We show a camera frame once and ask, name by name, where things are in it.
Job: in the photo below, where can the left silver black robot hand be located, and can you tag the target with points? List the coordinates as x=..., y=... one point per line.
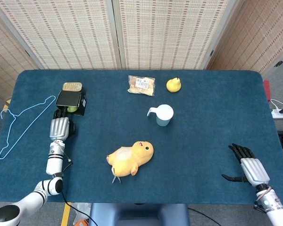
x=59, y=128

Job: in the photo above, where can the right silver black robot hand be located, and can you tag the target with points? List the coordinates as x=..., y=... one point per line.
x=254, y=170

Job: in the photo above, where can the green fruit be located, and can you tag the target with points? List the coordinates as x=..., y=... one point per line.
x=72, y=109

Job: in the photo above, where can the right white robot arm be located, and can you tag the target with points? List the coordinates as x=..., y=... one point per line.
x=273, y=207

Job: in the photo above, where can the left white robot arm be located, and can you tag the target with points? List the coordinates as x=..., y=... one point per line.
x=54, y=162

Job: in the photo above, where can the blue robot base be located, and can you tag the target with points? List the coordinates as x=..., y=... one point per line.
x=139, y=215

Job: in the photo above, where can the black box with gold lid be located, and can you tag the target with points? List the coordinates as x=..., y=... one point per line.
x=68, y=97

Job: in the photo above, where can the gold flat tin can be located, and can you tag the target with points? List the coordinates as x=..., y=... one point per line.
x=72, y=86

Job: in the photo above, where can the blue table cloth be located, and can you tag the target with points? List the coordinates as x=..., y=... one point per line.
x=202, y=146

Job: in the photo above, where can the white power strip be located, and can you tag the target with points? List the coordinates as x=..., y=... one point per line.
x=279, y=115

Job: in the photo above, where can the yellow plush animal toy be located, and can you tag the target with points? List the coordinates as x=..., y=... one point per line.
x=127, y=160

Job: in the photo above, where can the woven folding screen panel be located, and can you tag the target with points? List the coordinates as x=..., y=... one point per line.
x=254, y=33
x=66, y=33
x=4, y=63
x=165, y=33

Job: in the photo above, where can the bread in clear packet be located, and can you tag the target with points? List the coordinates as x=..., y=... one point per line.
x=141, y=85

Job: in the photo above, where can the yellow pear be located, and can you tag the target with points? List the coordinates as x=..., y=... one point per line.
x=173, y=86

